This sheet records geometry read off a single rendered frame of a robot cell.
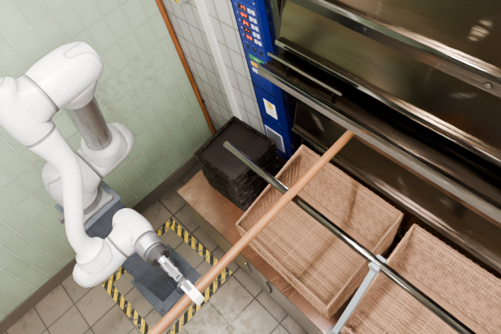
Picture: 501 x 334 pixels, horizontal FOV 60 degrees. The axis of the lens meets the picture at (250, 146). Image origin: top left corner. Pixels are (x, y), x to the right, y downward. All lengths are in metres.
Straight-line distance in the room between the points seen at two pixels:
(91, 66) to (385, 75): 0.85
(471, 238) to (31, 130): 1.45
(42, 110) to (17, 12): 0.84
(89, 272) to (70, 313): 1.51
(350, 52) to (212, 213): 1.18
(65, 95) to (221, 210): 1.17
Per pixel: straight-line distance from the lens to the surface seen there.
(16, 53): 2.14
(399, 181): 1.74
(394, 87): 1.36
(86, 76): 1.32
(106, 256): 1.54
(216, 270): 1.42
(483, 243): 1.72
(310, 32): 1.50
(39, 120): 1.31
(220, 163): 2.02
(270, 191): 2.04
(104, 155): 1.78
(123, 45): 2.34
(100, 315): 2.94
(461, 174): 1.32
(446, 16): 1.13
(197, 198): 2.31
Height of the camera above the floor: 2.50
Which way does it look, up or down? 53 degrees down
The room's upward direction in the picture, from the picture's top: 18 degrees counter-clockwise
